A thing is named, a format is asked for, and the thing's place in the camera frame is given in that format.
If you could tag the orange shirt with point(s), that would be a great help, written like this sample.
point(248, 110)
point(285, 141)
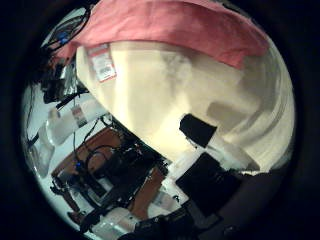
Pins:
point(166, 26)

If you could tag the white paper clothing tag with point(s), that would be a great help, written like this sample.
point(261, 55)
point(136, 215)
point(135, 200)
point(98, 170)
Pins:
point(102, 63)

